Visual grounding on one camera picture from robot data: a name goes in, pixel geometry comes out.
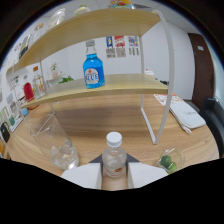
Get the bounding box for white pouch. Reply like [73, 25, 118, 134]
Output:
[169, 101, 207, 134]

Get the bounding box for black handbag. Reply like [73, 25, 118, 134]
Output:
[0, 121, 11, 144]

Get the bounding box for red wall poster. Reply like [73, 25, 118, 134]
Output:
[114, 35, 127, 58]

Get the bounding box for black chair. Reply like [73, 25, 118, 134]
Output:
[199, 97, 224, 158]

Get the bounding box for orange printed paper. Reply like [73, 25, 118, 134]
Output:
[153, 93, 184, 107]

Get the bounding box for clear bottle with green cap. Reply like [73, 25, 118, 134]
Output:
[73, 3, 91, 17]

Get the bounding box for multicoloured wall poster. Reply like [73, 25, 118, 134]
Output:
[128, 35, 140, 57]

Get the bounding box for brown door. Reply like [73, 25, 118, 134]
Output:
[187, 32, 214, 110]

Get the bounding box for clear bottle with orange cap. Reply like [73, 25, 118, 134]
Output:
[32, 65, 47, 100]

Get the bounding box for red liquid glass bottle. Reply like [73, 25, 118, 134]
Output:
[22, 82, 35, 102]

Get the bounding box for blue liquid glass bottle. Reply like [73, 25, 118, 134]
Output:
[82, 39, 106, 90]

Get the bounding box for blue wall poster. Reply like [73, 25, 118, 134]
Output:
[105, 35, 116, 58]

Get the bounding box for green potted plant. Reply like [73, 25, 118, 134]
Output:
[58, 75, 74, 84]

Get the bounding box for clear cup of limes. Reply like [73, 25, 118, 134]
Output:
[155, 147, 186, 174]

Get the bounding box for white flowers in vase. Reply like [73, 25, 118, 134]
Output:
[50, 60, 60, 80]

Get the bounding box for glass jar with cork lid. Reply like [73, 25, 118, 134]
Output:
[33, 22, 45, 38]

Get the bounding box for clear bottle with white cap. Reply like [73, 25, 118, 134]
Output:
[101, 131, 128, 179]

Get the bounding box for clear drinking glass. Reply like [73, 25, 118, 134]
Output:
[29, 113, 80, 171]

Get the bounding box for silver black soda water can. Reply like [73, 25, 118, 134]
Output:
[18, 34, 31, 60]

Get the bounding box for white bottle with red cap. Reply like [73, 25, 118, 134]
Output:
[143, 68, 155, 79]

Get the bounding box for white frame wooden shelf rack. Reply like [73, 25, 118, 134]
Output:
[5, 7, 176, 146]

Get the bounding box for yellow printed can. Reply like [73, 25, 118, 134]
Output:
[110, 0, 136, 10]

